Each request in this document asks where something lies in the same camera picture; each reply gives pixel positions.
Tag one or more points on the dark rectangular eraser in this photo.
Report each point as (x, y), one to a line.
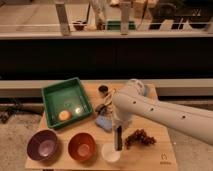
(118, 138)

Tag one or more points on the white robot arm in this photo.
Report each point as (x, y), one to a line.
(132, 99)

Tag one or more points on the small dark cup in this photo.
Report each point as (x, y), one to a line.
(103, 90)

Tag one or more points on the white paper cup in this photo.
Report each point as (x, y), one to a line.
(109, 153)

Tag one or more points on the small dark clip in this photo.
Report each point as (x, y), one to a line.
(101, 109)

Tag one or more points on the blue cloth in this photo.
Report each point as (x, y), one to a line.
(104, 123)

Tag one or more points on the green plastic tray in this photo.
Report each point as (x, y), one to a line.
(68, 95)

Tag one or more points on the orange ball in tray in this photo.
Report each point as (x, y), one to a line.
(64, 115)

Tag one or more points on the bunch of dark grapes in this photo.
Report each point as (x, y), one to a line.
(139, 136)

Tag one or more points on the background green bin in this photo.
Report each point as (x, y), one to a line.
(116, 25)

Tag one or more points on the wooden board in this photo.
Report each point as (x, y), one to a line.
(158, 157)

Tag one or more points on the orange bowl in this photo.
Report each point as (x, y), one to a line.
(82, 147)

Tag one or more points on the purple bowl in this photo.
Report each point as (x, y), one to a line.
(43, 146)

